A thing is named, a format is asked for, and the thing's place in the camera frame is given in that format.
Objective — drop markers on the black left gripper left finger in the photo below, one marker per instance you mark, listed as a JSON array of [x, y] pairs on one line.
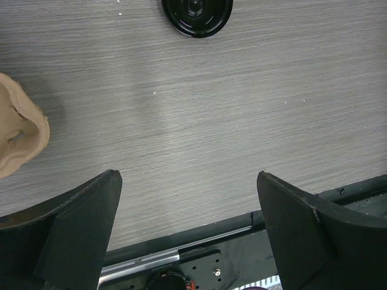
[[61, 243]]

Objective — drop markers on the tan cloth lump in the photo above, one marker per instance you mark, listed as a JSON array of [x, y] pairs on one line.
[[25, 130]]

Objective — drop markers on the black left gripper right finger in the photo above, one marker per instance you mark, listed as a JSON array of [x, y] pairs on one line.
[[318, 244]]

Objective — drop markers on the black plastic cup lid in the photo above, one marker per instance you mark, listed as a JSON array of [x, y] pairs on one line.
[[198, 18]]

